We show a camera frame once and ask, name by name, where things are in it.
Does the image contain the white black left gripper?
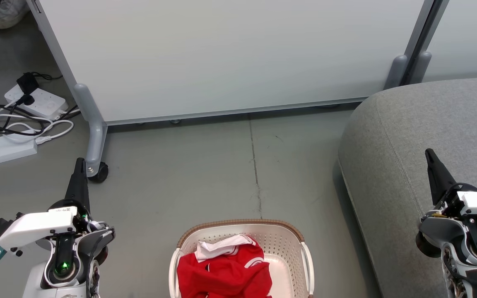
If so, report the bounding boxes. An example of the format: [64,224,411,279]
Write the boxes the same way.
[0,157,92,253]

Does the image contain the red garment thin white stripes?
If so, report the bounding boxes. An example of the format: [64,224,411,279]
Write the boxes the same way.
[176,244,273,298]

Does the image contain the grey fabric sofa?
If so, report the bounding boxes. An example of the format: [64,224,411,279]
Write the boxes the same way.
[338,76,477,298]

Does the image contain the black caster wheel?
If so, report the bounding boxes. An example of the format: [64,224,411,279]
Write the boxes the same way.
[87,161,109,183]

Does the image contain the grey partition leg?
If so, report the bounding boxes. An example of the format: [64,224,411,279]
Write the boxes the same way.
[74,83,108,174]

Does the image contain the white long power strip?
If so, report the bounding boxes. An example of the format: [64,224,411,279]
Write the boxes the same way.
[0,133,38,169]

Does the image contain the white square power strip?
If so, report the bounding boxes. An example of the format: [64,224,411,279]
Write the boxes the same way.
[5,84,68,120]

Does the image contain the grey partition foot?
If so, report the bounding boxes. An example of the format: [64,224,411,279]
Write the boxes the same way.
[408,50,432,83]
[383,54,409,89]

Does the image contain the black power adapter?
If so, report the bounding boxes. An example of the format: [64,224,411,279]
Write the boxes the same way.
[17,72,39,95]

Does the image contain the narrow white partition panel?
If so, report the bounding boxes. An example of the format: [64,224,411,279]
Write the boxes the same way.
[423,0,477,82]

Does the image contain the white laundry basket brown rim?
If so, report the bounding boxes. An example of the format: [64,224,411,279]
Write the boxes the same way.
[168,219,316,298]

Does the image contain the white sneaker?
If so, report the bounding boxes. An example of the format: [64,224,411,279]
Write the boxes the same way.
[0,0,30,29]

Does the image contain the large white partition panel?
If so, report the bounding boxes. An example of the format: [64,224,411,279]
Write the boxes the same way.
[26,0,450,125]

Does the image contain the white power cable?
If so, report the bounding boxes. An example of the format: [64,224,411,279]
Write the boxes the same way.
[0,96,75,145]

